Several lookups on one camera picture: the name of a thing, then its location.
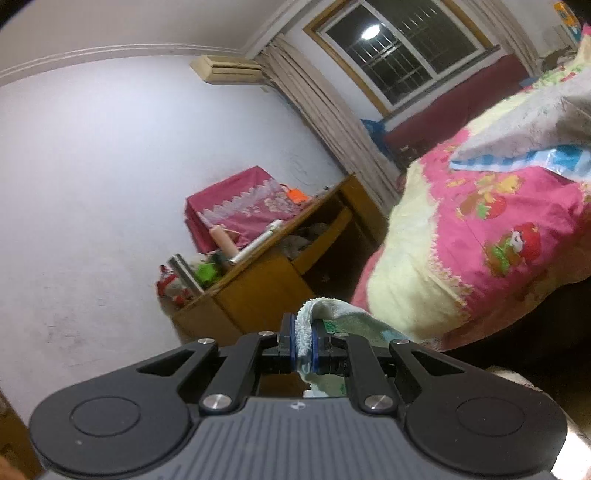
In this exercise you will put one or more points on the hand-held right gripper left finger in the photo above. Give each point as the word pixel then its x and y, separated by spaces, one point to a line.
pixel 288 344

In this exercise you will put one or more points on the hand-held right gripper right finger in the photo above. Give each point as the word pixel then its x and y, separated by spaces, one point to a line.
pixel 316 345

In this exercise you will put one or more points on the white green towel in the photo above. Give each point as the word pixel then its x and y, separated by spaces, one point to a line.
pixel 307 323

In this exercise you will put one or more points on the wooden nightstand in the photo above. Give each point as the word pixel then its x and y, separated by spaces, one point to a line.
pixel 258 295

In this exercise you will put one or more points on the grey clothes in drawer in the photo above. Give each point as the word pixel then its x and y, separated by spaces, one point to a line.
pixel 302 242

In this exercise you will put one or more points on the white tube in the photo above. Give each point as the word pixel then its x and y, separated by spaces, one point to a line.
pixel 256 242

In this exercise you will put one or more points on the green toy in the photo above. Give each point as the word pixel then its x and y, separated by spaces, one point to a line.
pixel 207 273

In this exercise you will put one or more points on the beige bottle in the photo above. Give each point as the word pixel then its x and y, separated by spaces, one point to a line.
pixel 224 242

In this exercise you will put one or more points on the steel thermos flask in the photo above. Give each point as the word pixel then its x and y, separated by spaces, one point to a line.
pixel 187 274

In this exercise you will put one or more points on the red white santa figure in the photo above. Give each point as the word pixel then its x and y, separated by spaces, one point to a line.
pixel 171 286

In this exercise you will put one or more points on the orange item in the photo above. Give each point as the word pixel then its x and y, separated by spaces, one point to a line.
pixel 295 194

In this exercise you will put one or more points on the pink cloth covered box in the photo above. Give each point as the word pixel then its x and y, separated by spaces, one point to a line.
pixel 231 203

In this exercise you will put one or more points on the blue bag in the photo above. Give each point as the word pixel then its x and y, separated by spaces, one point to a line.
pixel 375 138

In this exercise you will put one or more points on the beige curtain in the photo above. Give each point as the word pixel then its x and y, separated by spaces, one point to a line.
pixel 521 32
pixel 332 129

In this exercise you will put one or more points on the pink yellow printed quilt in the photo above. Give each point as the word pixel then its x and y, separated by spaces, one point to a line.
pixel 508 207

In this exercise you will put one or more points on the dark red headboard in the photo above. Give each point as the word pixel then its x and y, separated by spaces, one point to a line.
pixel 443 110

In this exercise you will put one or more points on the beige air conditioner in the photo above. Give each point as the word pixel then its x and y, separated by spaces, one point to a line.
pixel 226 69

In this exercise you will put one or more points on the window with metal bars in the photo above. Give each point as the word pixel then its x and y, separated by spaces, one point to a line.
pixel 406 60

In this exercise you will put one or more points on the blue white checked cloth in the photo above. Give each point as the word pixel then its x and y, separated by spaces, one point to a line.
pixel 568 159

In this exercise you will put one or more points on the grey blanket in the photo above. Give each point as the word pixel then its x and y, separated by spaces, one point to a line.
pixel 531 115

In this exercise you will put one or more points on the dark bed frame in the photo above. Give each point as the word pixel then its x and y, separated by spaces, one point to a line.
pixel 554 346

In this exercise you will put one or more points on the colourful wall decoration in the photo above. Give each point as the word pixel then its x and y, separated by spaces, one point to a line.
pixel 567 18

